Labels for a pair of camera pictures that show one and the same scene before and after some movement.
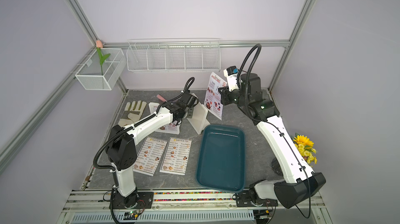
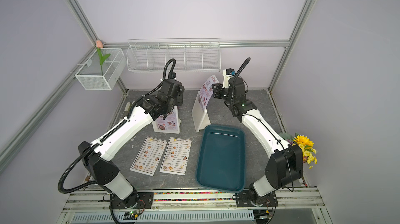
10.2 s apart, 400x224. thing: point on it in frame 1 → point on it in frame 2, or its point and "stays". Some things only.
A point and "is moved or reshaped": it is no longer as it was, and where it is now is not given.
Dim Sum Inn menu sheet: [148, 159] stays
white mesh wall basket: [89, 77] stays
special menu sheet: [212, 100] is moved or reshaped
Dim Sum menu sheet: [176, 156] stays
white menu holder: [199, 120] is moved or reshaped
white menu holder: [173, 127] stays
